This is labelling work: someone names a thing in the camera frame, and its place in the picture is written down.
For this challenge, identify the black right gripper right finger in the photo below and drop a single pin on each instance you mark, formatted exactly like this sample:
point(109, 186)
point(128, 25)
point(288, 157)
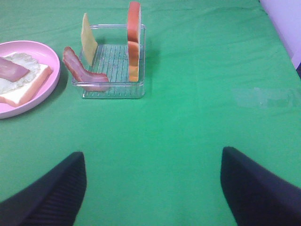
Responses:
point(256, 196)

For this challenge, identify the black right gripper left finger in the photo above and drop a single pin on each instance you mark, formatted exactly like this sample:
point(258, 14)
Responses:
point(53, 200)

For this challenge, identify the toast bread slice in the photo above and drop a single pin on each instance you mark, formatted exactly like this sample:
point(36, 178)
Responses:
point(25, 93)
point(133, 39)

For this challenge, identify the bacon strip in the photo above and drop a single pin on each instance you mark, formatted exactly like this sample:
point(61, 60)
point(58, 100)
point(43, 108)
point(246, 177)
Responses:
point(75, 66)
point(11, 71)

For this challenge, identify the green lettuce leaf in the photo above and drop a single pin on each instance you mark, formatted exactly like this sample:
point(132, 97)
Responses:
point(26, 61)

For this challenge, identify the yellow cheese slice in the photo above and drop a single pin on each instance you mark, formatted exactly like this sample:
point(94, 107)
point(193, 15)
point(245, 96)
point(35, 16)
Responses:
point(89, 44)

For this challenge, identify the green tablecloth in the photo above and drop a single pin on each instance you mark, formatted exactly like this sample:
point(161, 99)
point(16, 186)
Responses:
point(216, 75)

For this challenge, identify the pink round plate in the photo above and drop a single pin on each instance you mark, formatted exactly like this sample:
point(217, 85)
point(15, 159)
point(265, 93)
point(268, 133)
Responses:
point(44, 55)

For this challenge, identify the right clear plastic container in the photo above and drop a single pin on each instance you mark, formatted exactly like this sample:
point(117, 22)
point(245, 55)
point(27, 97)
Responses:
point(111, 58)

